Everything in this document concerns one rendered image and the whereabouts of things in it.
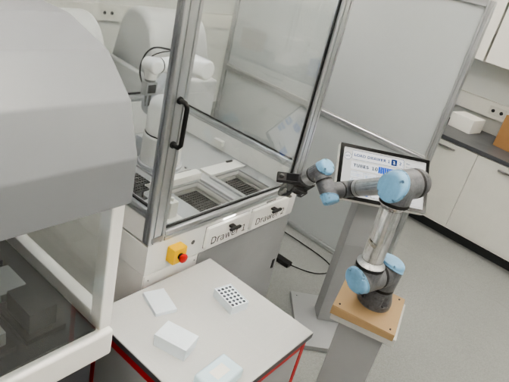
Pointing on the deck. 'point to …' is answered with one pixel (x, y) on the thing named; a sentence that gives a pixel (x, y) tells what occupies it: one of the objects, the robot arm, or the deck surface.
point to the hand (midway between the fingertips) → (278, 192)
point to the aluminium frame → (182, 81)
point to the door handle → (182, 124)
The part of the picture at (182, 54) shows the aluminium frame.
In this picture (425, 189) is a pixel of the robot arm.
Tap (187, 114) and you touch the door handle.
